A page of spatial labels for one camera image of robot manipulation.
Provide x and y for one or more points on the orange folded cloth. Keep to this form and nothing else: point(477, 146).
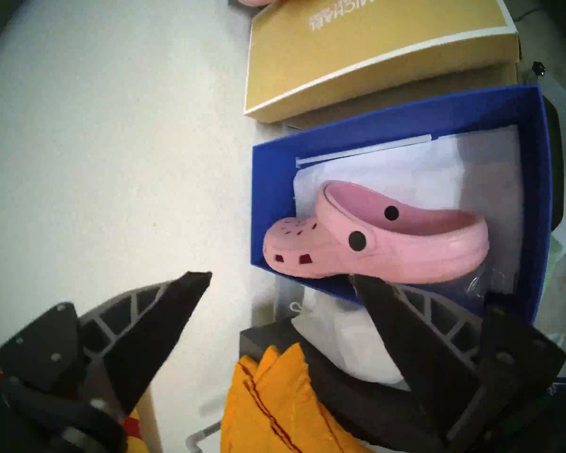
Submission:
point(283, 409)

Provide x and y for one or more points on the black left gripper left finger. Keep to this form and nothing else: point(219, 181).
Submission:
point(151, 334)

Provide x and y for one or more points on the blue open shoe box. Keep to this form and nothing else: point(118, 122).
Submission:
point(273, 183)

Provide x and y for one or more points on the dark brown cloth bundle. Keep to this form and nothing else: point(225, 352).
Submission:
point(358, 409)

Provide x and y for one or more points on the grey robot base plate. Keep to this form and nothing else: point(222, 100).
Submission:
point(554, 164)

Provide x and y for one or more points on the white tissue paper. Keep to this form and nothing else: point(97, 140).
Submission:
point(405, 169)

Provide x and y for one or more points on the black star knob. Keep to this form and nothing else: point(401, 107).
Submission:
point(539, 68)

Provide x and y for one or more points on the tan Michael Kors shoe box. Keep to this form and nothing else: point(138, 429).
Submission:
point(358, 46)

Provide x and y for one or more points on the green checkered tablecloth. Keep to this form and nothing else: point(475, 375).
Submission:
point(555, 258)

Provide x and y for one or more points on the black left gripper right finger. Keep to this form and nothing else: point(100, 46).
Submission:
point(405, 343)

